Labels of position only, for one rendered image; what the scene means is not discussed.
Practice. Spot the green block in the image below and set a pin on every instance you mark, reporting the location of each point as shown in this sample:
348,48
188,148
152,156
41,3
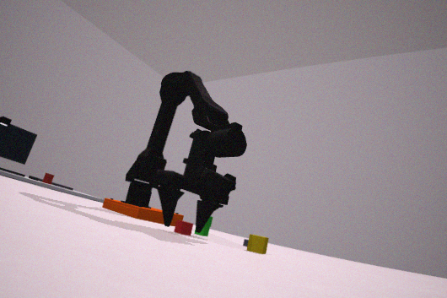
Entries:
204,231
209,221

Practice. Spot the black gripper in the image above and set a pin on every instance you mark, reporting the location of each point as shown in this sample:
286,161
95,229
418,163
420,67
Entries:
170,185

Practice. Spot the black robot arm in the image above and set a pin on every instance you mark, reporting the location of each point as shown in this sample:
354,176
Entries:
224,140

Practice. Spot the olive yellow block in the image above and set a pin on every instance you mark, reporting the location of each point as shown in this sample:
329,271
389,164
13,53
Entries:
257,244

